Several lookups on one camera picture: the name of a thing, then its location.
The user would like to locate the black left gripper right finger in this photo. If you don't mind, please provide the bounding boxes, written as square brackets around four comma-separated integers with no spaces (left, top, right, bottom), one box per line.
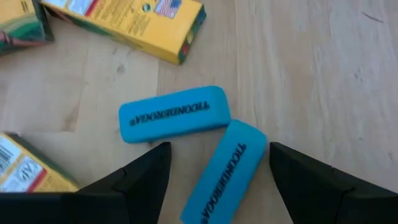
[269,141,398,224]

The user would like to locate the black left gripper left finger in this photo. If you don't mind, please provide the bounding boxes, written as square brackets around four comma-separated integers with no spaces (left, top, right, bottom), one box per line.
[0,141,173,224]

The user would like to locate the blue Ticonderoga eraser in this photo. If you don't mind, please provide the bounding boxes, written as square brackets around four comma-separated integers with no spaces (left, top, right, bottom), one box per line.
[180,119,268,224]
[118,85,233,144]

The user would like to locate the yellow Crayola crayon box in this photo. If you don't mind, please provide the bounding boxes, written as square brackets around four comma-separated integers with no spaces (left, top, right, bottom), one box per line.
[0,132,80,194]
[40,0,208,66]
[0,0,54,57]

